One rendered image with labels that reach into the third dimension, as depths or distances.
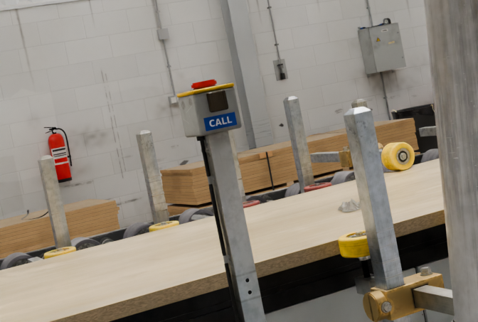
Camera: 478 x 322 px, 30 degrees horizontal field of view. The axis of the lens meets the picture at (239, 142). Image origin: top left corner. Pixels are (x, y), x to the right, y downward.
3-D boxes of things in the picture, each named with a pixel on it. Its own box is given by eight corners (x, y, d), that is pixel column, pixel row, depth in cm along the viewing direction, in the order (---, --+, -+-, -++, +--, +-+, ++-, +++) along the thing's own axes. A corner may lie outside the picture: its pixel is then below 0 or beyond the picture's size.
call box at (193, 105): (244, 131, 136) (234, 82, 136) (202, 141, 133) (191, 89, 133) (225, 133, 142) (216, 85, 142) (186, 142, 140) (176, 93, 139)
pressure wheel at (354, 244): (394, 284, 167) (383, 224, 166) (388, 296, 159) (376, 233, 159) (353, 289, 169) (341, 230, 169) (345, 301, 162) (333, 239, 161)
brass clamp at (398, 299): (449, 303, 151) (444, 274, 151) (383, 325, 145) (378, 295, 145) (427, 298, 157) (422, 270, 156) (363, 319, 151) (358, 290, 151)
